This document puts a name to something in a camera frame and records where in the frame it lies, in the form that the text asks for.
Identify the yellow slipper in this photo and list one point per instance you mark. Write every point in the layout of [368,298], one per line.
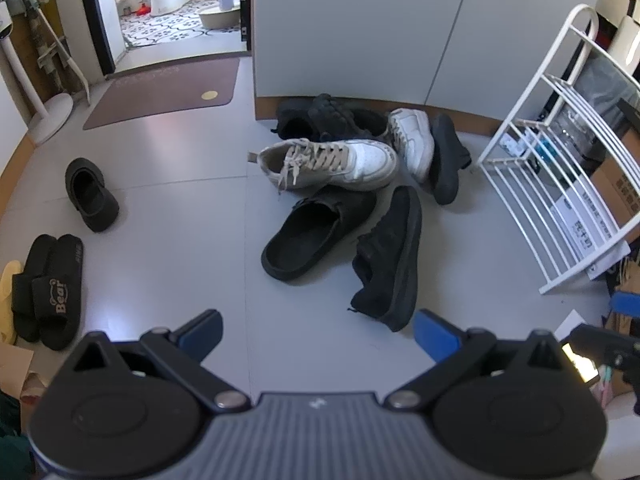
[6,300]

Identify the black chunky mary jane shoe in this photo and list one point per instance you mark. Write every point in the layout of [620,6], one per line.
[292,122]
[95,200]

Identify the clear plastic water bottle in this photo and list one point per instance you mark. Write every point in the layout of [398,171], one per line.
[575,127]

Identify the white fan stand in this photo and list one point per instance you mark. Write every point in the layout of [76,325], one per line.
[50,115]

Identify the smartphone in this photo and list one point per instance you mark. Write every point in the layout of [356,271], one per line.
[580,362]

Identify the white lace-up sneaker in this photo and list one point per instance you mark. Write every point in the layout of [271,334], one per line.
[345,162]
[412,142]

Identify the black lace-up sneaker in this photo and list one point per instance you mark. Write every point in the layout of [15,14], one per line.
[335,115]
[390,260]

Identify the white printed carton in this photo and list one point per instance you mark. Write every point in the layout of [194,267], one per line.
[585,225]

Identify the brown door mat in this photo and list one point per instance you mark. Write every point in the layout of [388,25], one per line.
[165,90]

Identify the black slide sandal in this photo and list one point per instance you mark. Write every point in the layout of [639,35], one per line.
[60,295]
[25,280]

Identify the beige wash basin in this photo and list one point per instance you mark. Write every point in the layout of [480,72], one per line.
[220,17]

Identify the white metal shoe rack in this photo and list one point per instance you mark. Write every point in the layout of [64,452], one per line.
[565,160]

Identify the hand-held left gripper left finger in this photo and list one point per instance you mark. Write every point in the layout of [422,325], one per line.
[200,332]

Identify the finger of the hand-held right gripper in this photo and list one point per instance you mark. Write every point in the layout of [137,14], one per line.
[605,345]
[627,305]

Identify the white paper sheet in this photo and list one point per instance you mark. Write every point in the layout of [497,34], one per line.
[570,322]

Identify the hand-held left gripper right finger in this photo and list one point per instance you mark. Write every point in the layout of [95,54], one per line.
[435,337]

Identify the green cloth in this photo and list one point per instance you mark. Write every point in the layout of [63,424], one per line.
[10,435]

